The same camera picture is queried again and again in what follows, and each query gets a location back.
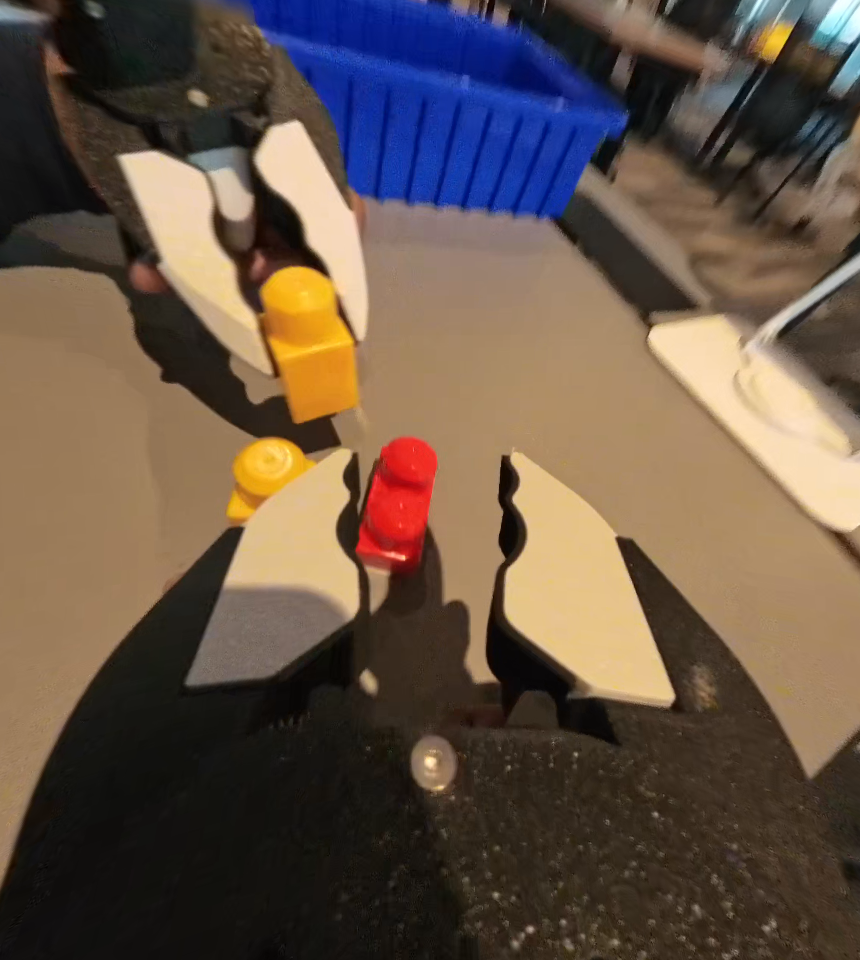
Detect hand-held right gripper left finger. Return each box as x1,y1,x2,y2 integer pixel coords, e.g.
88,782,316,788
184,447,369,690

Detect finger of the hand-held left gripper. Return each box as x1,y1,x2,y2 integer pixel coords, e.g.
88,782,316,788
117,146,279,376
252,118,369,344

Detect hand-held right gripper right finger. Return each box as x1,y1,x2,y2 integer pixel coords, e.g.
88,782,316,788
487,450,677,708

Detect yellow one-stud block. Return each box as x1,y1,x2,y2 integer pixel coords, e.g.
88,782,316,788
226,437,316,526
259,266,362,426

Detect red two-stud block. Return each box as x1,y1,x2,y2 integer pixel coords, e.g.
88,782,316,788
355,436,440,576

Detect person's left forearm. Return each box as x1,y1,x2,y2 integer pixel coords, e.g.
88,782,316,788
0,18,127,279

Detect person's left hand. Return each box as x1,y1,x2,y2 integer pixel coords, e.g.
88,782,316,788
127,255,170,295

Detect blue ribbed plastic bin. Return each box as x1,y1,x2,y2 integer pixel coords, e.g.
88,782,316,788
246,0,629,220

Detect white stand base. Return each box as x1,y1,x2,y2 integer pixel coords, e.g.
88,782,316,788
646,313,860,534

